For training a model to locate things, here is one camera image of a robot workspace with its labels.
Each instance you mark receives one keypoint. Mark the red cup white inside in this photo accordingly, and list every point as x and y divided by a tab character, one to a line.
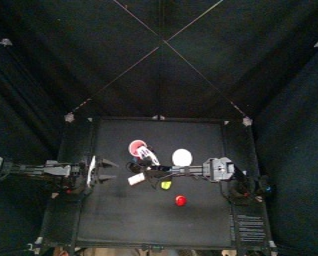
134	148

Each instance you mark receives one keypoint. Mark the red toy tomato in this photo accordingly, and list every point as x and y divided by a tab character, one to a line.
181	200

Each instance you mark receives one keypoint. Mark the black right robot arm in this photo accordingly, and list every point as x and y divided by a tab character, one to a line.
220	169

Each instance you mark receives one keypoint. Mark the white rectangular block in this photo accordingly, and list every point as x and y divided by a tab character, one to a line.
135	179

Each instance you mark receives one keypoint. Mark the black cloth curtain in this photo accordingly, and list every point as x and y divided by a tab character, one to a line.
77	50

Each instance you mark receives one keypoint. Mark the white text label sticker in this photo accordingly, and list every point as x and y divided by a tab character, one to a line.
252	229

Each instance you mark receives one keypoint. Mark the yellow green toy food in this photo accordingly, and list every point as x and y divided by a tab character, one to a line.
166	185

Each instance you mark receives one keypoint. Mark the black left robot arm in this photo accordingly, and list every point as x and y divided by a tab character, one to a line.
37	169

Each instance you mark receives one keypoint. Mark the small green black clamp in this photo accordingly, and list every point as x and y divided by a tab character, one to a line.
154	247

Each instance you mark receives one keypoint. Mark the grey table corner bracket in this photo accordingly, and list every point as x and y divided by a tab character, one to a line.
37	246
273	248

